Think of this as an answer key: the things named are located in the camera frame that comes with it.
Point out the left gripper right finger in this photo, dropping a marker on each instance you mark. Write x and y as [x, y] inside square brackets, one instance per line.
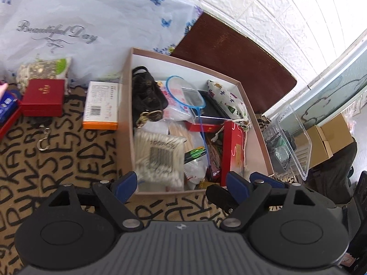
[249, 196]

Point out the dark brown wooden board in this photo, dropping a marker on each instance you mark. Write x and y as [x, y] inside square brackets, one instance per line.
[212, 44]

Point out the white pink rubber glove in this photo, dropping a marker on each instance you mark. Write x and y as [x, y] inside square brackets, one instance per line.
[3, 89]

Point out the clear plastic container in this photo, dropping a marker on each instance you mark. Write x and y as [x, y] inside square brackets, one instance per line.
[289, 145]

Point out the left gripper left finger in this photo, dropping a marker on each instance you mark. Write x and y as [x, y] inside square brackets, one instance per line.
[111, 202]

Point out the christmas print drawstring pouch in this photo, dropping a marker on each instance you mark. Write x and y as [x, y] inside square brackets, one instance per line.
[233, 106]

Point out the black green marker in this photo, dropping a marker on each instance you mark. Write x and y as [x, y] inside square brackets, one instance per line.
[194, 154]

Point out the red paper gift bag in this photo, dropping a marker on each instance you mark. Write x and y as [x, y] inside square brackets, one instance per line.
[233, 151]

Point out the floral Beautiful Day plastic bag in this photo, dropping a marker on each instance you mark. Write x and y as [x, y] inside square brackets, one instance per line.
[97, 35]

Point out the letter patterned table cloth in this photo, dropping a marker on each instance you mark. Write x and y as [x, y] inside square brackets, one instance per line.
[31, 170]

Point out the blue rimmed zip bag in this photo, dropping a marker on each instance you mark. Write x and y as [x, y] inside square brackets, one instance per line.
[188, 95]

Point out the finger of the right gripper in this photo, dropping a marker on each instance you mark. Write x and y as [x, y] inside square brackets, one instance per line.
[255, 176]
[221, 198]

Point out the metal hook carabiner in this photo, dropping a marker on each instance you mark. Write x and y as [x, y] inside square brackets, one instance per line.
[43, 141]

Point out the brown carton box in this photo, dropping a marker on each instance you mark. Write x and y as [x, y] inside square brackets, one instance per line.
[328, 139]

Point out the orange white medicine box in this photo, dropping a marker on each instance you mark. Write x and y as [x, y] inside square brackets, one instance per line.
[101, 106]

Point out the red gift box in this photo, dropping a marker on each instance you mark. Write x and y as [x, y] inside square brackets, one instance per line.
[43, 98]

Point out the dark brown leather pouch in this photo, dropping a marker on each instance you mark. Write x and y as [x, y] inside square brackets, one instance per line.
[148, 101]

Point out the red tray lid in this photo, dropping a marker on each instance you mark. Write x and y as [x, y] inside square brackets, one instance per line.
[5, 127]

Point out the snack packet with green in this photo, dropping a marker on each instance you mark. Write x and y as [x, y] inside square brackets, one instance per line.
[50, 69]

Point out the blue card box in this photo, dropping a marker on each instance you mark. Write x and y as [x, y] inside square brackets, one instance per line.
[8, 106]

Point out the cotton swab bag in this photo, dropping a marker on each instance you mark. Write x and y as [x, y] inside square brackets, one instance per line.
[159, 162]

